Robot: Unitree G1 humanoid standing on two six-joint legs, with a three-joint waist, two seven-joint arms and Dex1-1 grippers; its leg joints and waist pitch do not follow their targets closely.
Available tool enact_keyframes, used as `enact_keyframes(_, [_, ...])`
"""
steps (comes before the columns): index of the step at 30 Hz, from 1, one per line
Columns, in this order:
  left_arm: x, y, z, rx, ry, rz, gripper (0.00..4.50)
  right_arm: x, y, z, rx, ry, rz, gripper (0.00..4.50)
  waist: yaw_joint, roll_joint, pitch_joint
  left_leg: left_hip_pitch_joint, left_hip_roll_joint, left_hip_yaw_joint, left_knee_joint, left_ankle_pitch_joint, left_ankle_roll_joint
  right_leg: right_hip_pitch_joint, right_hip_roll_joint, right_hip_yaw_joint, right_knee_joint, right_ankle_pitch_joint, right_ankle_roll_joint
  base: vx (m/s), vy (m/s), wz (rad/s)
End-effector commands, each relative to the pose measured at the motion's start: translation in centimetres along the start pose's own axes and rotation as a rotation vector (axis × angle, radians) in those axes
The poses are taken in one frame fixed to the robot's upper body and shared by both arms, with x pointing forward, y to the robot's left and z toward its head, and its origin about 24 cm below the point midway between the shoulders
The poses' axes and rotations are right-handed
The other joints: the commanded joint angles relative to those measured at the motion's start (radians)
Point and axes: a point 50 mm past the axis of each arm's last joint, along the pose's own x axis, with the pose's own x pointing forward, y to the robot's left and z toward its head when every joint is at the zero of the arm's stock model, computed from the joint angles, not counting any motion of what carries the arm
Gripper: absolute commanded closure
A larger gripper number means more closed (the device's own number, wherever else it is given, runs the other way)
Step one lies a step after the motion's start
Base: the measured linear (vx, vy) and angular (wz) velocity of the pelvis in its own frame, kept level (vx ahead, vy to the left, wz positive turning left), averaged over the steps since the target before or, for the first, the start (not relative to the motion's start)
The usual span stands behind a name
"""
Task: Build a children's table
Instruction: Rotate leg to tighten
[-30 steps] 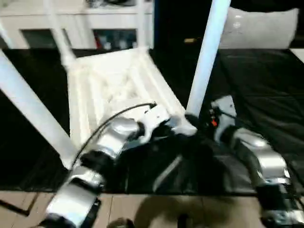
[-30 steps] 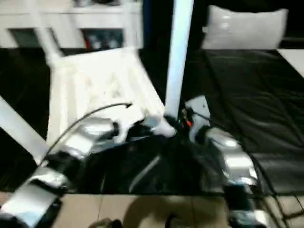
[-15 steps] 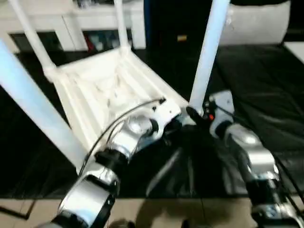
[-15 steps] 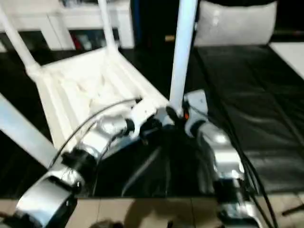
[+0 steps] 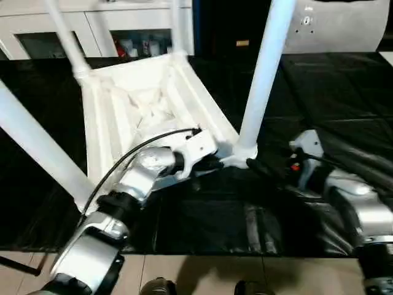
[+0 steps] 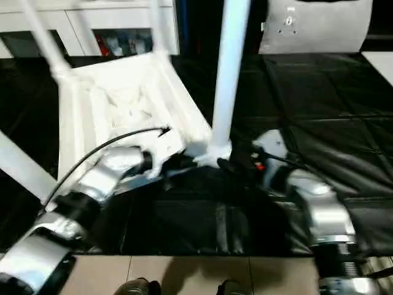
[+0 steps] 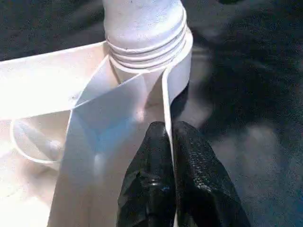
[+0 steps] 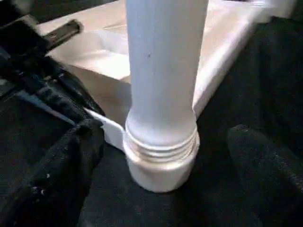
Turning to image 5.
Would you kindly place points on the white plastic table top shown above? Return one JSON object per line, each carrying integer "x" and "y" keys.
{"x": 141, "y": 110}

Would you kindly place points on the white plastic table leg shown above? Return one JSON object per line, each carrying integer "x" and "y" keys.
{"x": 264, "y": 74}
{"x": 177, "y": 31}
{"x": 40, "y": 144}
{"x": 67, "y": 37}

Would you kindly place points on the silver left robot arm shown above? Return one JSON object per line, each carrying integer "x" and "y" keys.
{"x": 116, "y": 209}

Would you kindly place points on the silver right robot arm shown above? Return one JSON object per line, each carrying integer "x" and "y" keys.
{"x": 356, "y": 209}

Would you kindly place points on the black work mat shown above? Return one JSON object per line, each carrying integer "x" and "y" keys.
{"x": 331, "y": 98}

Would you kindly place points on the dark right robot foot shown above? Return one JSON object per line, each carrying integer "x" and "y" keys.
{"x": 252, "y": 288}

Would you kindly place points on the small yellow label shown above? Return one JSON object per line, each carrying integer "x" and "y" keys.
{"x": 242, "y": 43}

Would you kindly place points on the white flat board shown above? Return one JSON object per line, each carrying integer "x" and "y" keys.
{"x": 387, "y": 57}

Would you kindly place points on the grey cushion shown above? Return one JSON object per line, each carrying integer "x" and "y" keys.
{"x": 338, "y": 24}

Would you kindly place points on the white cabinet with glass doors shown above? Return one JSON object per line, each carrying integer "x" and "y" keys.
{"x": 92, "y": 27}

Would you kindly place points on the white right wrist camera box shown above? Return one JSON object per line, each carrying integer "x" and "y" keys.
{"x": 306, "y": 146}

